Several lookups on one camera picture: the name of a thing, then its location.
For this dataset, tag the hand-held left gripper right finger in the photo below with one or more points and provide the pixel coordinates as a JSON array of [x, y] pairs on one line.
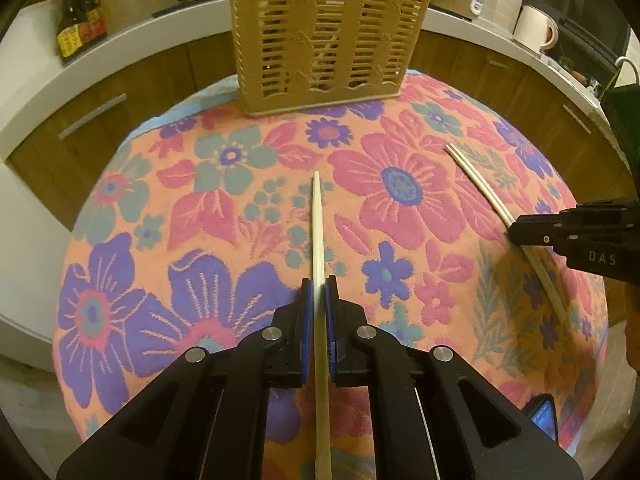
[[332, 330]]

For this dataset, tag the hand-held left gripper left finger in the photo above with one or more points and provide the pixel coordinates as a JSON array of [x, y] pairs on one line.
[[306, 330]]

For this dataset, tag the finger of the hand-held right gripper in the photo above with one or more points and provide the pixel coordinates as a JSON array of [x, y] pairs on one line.
[[535, 227]]

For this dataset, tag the tan plastic utensil basket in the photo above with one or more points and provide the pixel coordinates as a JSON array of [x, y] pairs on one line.
[[280, 85]]

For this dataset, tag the black container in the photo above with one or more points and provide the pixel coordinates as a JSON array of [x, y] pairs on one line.
[[622, 110]]

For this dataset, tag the floral cloth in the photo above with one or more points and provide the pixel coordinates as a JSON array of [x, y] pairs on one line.
[[200, 210]]

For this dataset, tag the dark device with screen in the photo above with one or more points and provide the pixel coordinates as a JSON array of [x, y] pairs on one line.
[[544, 417]]

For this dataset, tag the white jug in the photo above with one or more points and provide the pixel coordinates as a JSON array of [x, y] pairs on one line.
[[532, 27]]

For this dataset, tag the white kitchen timer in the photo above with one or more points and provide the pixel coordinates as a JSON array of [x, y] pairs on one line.
[[477, 0]]

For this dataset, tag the wooden base cabinet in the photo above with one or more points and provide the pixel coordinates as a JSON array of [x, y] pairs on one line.
[[165, 75]]

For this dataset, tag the dark soy sauce bottle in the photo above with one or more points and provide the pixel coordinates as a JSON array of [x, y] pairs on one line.
[[92, 10], [69, 25]]

